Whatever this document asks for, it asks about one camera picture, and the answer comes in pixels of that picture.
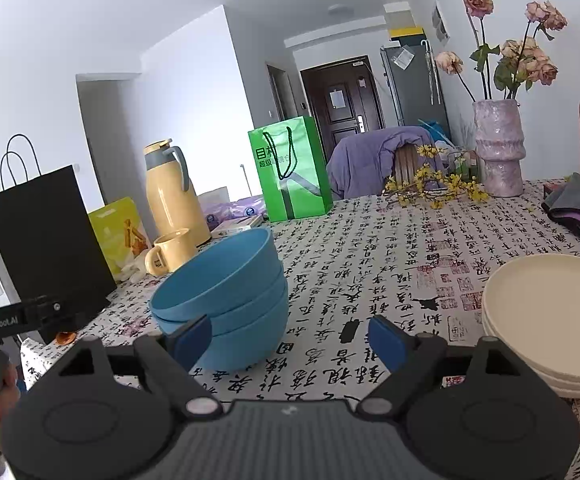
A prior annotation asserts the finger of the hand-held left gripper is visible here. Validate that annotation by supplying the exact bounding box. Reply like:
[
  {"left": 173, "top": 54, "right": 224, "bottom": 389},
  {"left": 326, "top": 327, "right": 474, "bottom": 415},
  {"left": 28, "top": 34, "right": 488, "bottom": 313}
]
[{"left": 22, "top": 296, "right": 91, "bottom": 330}]

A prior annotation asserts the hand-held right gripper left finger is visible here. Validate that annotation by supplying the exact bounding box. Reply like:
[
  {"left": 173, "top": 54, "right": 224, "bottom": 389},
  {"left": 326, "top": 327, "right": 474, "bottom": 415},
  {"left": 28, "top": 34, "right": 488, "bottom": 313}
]
[{"left": 57, "top": 315, "right": 223, "bottom": 421}]

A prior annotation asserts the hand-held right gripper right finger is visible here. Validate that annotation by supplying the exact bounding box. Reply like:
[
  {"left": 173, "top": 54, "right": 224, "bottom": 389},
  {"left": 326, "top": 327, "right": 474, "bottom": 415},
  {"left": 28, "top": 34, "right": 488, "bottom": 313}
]
[{"left": 357, "top": 315, "right": 518, "bottom": 421}]

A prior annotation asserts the blue bowl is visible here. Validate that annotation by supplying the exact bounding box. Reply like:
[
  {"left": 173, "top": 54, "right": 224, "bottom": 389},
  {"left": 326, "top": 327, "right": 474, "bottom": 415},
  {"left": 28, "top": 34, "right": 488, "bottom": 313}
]
[
  {"left": 149, "top": 226, "right": 283, "bottom": 322},
  {"left": 160, "top": 290, "right": 291, "bottom": 372},
  {"left": 152, "top": 265, "right": 289, "bottom": 337}
]

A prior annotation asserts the person's left hand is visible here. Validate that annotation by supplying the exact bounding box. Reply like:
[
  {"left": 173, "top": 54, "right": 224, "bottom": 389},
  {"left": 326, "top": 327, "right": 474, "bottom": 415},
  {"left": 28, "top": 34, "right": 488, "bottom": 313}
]
[{"left": 0, "top": 362, "right": 21, "bottom": 446}]

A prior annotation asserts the black paper bag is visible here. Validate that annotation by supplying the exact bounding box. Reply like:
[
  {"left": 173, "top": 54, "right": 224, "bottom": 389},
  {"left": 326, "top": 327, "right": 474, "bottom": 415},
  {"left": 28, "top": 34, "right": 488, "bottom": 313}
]
[{"left": 0, "top": 134, "right": 117, "bottom": 346}]

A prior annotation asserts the calligraphy printed tablecloth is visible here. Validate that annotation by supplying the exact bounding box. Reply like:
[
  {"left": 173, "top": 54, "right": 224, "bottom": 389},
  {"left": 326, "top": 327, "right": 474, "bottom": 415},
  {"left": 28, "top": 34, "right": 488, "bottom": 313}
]
[{"left": 20, "top": 177, "right": 580, "bottom": 480}]

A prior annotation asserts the crumpled white plastic bag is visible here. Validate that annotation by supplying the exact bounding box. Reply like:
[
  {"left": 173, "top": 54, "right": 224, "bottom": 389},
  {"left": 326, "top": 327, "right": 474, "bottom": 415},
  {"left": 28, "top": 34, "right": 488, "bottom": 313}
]
[{"left": 120, "top": 250, "right": 158, "bottom": 283}]

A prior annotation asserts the yellow mug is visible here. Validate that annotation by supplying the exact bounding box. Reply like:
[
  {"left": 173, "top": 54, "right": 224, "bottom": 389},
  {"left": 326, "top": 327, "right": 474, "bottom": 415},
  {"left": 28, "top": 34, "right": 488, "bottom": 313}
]
[{"left": 144, "top": 228, "right": 198, "bottom": 277}]

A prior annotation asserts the yellow snack bag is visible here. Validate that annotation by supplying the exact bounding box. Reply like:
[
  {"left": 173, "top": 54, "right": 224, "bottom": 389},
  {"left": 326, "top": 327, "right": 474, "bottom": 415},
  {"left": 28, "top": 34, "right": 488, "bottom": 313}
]
[{"left": 88, "top": 196, "right": 152, "bottom": 282}]

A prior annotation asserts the white book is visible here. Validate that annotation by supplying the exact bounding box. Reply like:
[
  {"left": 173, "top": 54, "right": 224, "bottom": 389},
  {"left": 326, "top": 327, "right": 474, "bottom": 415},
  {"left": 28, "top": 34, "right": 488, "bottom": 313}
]
[{"left": 210, "top": 214, "right": 266, "bottom": 238}]

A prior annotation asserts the yellow thermos jug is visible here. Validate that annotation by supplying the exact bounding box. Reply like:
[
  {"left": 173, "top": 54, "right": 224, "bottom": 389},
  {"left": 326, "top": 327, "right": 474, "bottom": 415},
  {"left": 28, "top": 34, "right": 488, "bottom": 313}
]
[{"left": 144, "top": 139, "right": 212, "bottom": 248}]

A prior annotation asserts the purple plastic packet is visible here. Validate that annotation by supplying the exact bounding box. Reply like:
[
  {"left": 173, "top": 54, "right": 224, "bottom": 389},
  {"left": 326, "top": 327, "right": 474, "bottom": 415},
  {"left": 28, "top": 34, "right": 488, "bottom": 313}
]
[{"left": 200, "top": 195, "right": 266, "bottom": 226}]

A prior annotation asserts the white paper bag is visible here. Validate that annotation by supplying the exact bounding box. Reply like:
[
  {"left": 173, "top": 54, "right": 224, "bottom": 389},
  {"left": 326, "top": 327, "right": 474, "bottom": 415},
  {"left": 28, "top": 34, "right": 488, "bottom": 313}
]
[{"left": 197, "top": 186, "right": 231, "bottom": 211}]

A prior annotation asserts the yellow flower branch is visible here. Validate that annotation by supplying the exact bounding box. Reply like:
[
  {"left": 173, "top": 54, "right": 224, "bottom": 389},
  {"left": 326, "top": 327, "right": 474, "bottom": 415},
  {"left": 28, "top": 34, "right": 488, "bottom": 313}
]
[{"left": 382, "top": 145, "right": 491, "bottom": 210}]

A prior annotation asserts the wooden chair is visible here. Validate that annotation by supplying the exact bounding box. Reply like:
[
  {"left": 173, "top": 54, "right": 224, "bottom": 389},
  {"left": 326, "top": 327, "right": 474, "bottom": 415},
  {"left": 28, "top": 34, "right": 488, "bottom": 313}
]
[{"left": 392, "top": 142, "right": 443, "bottom": 193}]

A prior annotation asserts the purple blanket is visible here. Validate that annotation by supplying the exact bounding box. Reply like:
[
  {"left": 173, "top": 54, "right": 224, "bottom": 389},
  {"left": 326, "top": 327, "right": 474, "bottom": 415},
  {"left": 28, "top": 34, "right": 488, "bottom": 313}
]
[{"left": 327, "top": 126, "right": 443, "bottom": 201}]

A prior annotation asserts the green paper bag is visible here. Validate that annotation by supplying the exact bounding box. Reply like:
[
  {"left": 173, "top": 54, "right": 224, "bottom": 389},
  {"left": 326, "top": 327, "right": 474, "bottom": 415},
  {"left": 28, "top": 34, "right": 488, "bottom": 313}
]
[{"left": 248, "top": 116, "right": 334, "bottom": 223}]

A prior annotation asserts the pink ceramic vase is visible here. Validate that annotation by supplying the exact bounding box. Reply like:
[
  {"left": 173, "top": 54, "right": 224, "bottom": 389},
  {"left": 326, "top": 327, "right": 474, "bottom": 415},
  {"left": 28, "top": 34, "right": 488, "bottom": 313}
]
[{"left": 472, "top": 99, "right": 527, "bottom": 198}]

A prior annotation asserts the blue bag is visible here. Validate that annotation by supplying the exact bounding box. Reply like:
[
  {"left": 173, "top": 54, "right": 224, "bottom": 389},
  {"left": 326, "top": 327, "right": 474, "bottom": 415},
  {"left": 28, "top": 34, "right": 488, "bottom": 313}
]
[{"left": 417, "top": 119, "right": 451, "bottom": 148}]

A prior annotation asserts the dark brown entrance door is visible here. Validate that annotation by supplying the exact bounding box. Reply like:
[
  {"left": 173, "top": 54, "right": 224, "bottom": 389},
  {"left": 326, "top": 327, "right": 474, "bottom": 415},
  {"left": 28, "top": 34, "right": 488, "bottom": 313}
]
[{"left": 300, "top": 55, "right": 386, "bottom": 161}]

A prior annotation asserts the grey refrigerator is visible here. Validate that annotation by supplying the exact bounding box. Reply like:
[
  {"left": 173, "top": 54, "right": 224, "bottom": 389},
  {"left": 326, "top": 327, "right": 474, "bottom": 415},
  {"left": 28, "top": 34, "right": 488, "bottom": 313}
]
[{"left": 381, "top": 40, "right": 451, "bottom": 128}]

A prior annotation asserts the brown interior door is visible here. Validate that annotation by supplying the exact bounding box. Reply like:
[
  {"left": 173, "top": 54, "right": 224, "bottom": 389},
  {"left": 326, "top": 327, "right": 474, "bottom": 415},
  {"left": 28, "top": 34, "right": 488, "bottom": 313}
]
[{"left": 266, "top": 63, "right": 291, "bottom": 121}]

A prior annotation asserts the pale hanging umbrella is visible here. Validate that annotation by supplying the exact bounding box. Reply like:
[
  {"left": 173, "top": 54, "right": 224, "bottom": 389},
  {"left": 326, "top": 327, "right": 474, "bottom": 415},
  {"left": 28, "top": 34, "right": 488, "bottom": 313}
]
[{"left": 422, "top": 37, "right": 439, "bottom": 106}]

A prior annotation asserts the clear plastic pouch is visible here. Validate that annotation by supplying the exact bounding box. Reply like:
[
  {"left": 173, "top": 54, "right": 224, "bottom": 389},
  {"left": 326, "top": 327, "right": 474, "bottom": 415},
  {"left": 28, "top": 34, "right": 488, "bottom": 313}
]
[{"left": 392, "top": 45, "right": 416, "bottom": 70}]

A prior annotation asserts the white box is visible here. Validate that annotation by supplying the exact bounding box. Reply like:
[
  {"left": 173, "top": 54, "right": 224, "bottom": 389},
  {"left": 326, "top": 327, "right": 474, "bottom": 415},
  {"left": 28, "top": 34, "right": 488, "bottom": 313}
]
[{"left": 384, "top": 2, "right": 416, "bottom": 28}]

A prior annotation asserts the dried rose bouquet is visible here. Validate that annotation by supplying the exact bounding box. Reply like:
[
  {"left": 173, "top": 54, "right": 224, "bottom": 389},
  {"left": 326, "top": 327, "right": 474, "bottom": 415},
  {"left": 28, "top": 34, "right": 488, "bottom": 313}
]
[{"left": 435, "top": 0, "right": 569, "bottom": 102}]

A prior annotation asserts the wire basket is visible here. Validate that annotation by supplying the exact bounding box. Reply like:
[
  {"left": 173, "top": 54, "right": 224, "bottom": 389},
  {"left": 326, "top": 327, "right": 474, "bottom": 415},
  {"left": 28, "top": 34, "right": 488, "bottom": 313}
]
[{"left": 442, "top": 147, "right": 483, "bottom": 183}]

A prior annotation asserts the wall poster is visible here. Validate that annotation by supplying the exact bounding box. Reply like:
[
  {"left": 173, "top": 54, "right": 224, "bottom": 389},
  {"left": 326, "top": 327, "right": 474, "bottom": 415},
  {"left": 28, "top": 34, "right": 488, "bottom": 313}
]
[{"left": 431, "top": 1, "right": 451, "bottom": 43}]

